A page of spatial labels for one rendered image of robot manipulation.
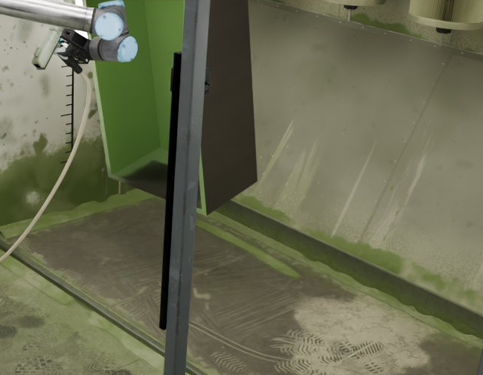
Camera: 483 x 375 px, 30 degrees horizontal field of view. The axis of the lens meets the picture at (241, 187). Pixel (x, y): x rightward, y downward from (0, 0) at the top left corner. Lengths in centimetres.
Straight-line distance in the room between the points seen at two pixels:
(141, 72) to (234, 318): 119
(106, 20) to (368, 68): 187
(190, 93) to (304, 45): 259
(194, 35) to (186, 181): 40
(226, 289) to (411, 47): 151
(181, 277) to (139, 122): 177
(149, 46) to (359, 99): 111
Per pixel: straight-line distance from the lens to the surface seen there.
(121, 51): 329
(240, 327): 385
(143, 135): 429
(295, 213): 453
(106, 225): 470
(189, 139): 241
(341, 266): 436
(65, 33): 341
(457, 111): 434
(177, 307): 263
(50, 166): 465
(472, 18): 408
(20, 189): 460
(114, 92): 409
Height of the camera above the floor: 200
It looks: 22 degrees down
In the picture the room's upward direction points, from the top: 5 degrees clockwise
